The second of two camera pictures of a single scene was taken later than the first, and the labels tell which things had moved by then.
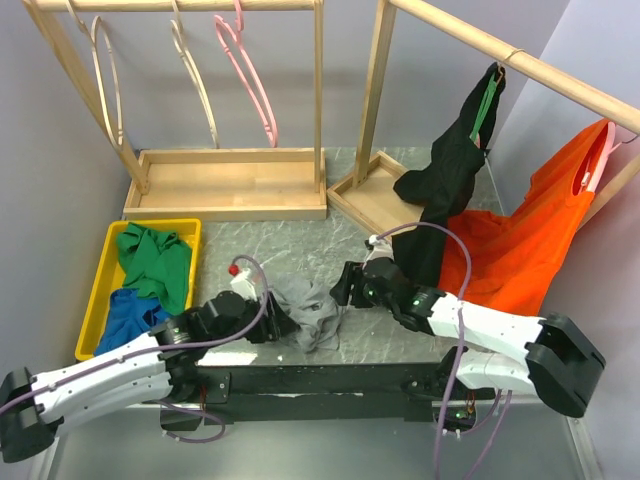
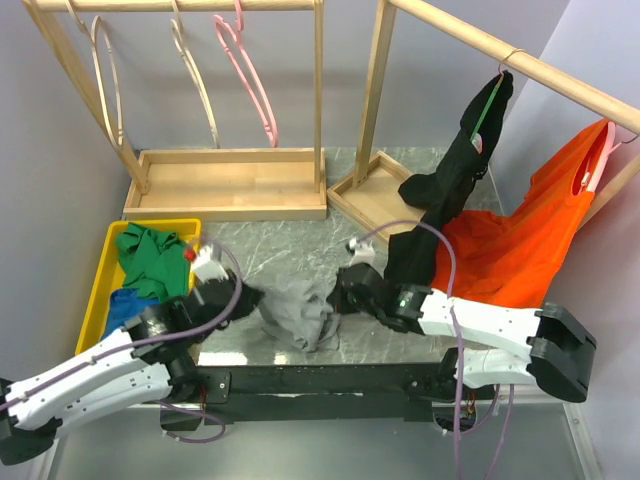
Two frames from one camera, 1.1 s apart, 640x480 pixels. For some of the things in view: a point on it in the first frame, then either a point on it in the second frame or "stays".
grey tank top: x=314 y=309 stays
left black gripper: x=276 y=323 to x=248 y=299
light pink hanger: x=589 y=180 stays
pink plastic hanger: x=219 y=21 stays
